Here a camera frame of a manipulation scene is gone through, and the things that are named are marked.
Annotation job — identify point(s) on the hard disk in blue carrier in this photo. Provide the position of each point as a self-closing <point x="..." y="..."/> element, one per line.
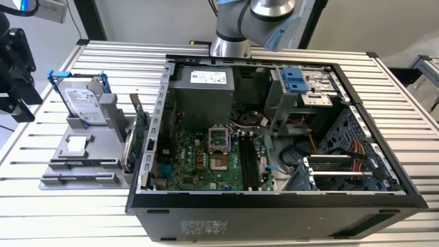
<point x="81" y="103"/>

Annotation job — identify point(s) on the green graphics card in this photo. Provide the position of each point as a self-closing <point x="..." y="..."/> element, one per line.
<point x="137" y="139"/>

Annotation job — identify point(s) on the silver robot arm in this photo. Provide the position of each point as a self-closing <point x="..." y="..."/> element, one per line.
<point x="232" y="25"/>

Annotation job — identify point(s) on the green motherboard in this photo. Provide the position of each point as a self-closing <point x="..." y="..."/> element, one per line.
<point x="192" y="164"/>

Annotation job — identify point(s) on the black table corner cap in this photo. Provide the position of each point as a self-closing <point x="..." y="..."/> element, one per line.
<point x="81" y="41"/>
<point x="371" y="54"/>

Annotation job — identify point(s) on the CPU socket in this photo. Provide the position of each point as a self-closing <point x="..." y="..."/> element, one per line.
<point x="217" y="163"/>

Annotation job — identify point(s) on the yellow black plug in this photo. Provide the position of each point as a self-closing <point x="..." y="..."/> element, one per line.
<point x="192" y="42"/>

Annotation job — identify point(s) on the blue plastic drive latch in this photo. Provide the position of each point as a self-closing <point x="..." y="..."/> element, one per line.
<point x="292" y="82"/>

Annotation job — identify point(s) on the RAM stick with black chips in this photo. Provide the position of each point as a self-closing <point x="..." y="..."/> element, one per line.
<point x="84" y="162"/>
<point x="81" y="177"/>

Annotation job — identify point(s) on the pale blue pull tab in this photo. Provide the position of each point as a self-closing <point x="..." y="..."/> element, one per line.
<point x="271" y="167"/>

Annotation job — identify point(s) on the grey parts rack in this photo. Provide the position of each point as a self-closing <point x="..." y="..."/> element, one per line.
<point x="103" y="149"/>

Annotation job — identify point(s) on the perforated metal disk bay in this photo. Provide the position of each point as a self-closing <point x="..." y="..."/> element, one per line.
<point x="331" y="160"/>

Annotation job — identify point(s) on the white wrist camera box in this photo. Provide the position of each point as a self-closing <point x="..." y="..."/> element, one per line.
<point x="51" y="10"/>

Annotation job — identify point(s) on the black metal stand post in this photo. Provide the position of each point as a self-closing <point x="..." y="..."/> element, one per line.
<point x="314" y="25"/>
<point x="93" y="20"/>

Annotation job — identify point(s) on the grey power supply unit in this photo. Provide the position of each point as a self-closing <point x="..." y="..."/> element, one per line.
<point x="201" y="103"/>

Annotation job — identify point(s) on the black and silver PC case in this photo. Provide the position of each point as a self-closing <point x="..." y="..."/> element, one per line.
<point x="240" y="218"/>

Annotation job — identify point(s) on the grey metal side table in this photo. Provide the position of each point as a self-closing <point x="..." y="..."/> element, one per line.
<point x="424" y="82"/>

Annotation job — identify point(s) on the silver CPU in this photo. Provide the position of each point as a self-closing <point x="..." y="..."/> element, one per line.
<point x="76" y="144"/>

